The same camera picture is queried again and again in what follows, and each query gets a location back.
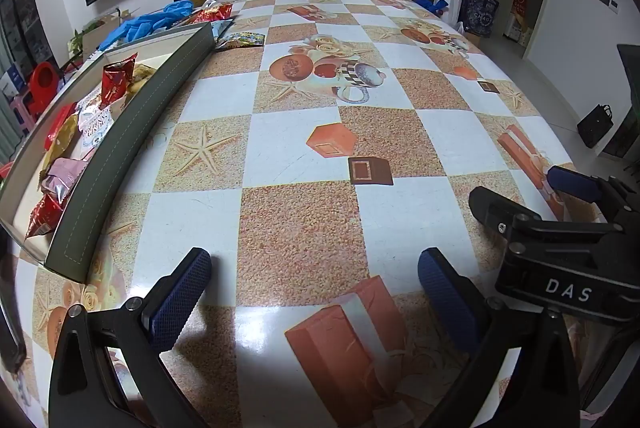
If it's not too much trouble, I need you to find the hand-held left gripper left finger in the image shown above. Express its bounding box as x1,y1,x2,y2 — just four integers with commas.
47,247,213,428

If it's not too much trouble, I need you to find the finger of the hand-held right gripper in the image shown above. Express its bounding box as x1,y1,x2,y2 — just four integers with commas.
468,186,613,241
546,164,640,221

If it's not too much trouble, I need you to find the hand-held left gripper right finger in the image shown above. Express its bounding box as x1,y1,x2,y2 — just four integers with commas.
417,247,588,428

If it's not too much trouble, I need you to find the red gold-print snack packet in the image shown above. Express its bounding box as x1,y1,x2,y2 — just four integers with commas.
24,192,71,241

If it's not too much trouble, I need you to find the grey rectangular tray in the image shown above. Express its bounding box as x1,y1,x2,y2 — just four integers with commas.
0,22,217,284

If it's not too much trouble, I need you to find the long red snack packet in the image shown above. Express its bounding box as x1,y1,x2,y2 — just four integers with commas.
46,103,78,151

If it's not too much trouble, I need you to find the yellow cake packet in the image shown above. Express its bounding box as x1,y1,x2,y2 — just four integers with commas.
127,63,160,101

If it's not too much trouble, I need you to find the red twisted snack packet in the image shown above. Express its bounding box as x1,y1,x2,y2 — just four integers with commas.
101,53,138,110

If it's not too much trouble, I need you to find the dark furniture piece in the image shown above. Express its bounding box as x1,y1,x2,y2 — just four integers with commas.
600,43,640,159

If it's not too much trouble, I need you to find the checkered printed tablecloth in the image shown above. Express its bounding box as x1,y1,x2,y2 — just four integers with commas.
0,0,608,428

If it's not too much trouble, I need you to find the cardboard box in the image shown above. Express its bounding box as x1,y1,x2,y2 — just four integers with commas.
505,0,533,46

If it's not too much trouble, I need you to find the pink snack packet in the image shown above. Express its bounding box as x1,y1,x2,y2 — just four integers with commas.
40,156,93,204

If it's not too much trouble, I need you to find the gold snack packet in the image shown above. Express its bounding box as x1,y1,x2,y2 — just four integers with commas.
41,114,81,174

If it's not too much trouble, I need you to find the blue patterned bag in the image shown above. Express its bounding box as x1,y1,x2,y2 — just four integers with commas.
460,0,500,38

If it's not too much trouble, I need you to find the white pink-print snack packet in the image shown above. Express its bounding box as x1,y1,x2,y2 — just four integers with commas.
75,85,118,154

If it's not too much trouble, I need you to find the white paper bag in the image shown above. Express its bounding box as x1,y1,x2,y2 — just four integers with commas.
434,0,466,29

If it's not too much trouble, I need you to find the pink plastic stool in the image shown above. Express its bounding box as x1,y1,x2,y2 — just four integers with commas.
9,93,38,131

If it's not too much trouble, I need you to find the red plastic chair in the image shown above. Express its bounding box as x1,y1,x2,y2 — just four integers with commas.
27,61,61,119

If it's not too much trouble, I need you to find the colourful small snack packet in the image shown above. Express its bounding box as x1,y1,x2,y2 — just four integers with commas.
215,31,266,52

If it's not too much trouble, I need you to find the blue white snack packet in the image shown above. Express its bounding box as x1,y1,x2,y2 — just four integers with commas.
210,19,235,43

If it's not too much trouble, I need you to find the small green plant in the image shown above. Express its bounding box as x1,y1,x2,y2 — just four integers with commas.
67,30,86,59

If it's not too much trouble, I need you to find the pile of blue gloves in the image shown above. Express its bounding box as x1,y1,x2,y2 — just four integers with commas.
97,0,196,51

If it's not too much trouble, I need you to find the shiny red snack packet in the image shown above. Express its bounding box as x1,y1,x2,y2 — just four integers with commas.
192,2,235,25

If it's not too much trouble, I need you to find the glass display cabinet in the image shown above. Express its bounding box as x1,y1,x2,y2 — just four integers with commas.
0,0,51,74

